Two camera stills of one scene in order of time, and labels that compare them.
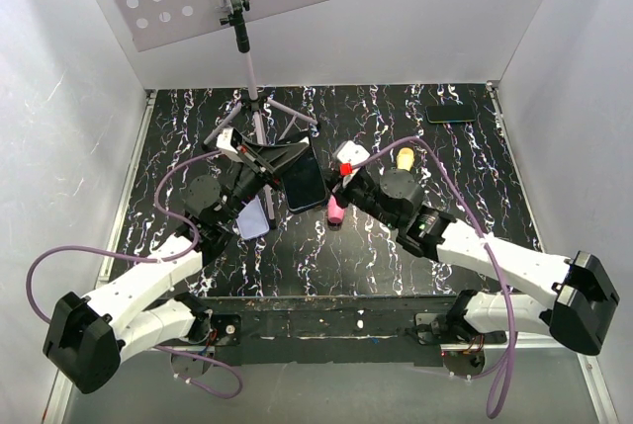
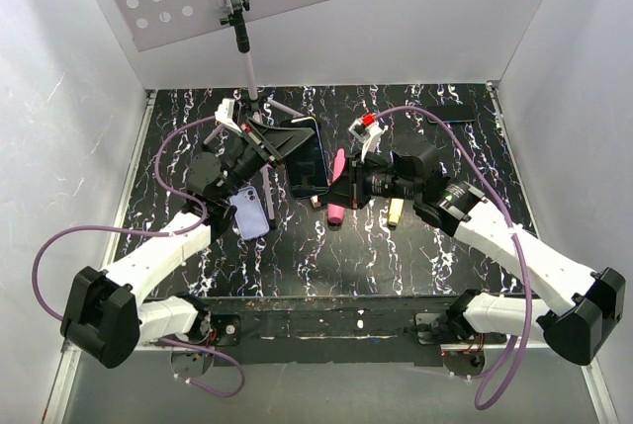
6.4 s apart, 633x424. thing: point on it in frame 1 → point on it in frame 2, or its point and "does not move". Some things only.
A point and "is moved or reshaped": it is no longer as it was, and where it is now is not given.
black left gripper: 271,157 → 276,141
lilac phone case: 252,221 does not move
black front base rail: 332,331 does not move
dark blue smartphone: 304,183 is moved or reshaped
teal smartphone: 450,114 does not move
